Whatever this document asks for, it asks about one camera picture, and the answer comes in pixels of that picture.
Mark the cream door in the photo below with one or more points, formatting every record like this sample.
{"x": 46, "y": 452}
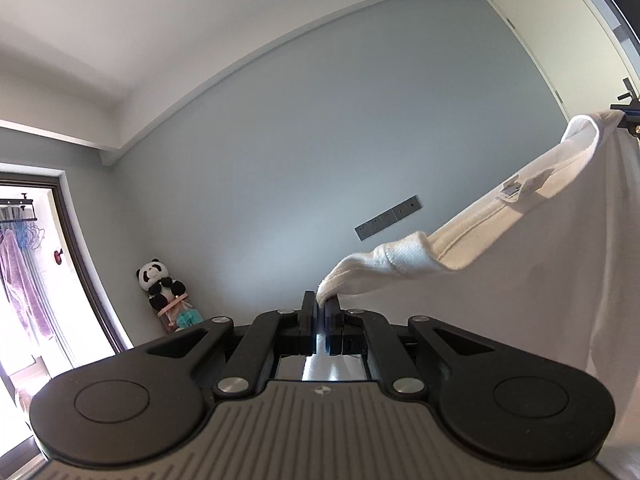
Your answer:
{"x": 560, "y": 20}

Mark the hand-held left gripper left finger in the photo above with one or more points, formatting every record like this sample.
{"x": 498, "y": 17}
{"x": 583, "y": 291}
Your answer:
{"x": 310, "y": 315}

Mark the red wall hook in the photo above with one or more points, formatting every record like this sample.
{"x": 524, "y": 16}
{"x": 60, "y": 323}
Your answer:
{"x": 59, "y": 256}

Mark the panda plush toy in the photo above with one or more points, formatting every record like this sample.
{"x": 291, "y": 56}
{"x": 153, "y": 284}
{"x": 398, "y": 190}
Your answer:
{"x": 152, "y": 275}

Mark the blue clothes hangers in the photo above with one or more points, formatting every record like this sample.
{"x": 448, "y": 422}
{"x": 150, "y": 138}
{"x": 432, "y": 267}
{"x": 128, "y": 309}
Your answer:
{"x": 32, "y": 237}

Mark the white T-shirt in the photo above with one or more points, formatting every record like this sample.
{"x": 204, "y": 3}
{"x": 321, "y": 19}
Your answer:
{"x": 550, "y": 260}

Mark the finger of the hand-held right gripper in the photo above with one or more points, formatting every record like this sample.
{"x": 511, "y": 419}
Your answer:
{"x": 627, "y": 91}
{"x": 629, "y": 112}

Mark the black drying rack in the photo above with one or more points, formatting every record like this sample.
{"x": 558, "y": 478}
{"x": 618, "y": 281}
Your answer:
{"x": 20, "y": 203}

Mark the grey wall switch panel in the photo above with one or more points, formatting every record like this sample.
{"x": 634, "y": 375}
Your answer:
{"x": 387, "y": 217}

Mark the purple hanging garment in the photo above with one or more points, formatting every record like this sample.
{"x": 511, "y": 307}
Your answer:
{"x": 25, "y": 285}

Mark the dark window frame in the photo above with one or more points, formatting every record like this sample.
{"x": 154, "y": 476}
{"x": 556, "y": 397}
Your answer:
{"x": 75, "y": 220}

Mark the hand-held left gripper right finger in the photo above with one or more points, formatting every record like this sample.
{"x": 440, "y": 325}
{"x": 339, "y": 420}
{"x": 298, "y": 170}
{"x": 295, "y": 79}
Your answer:
{"x": 331, "y": 325}

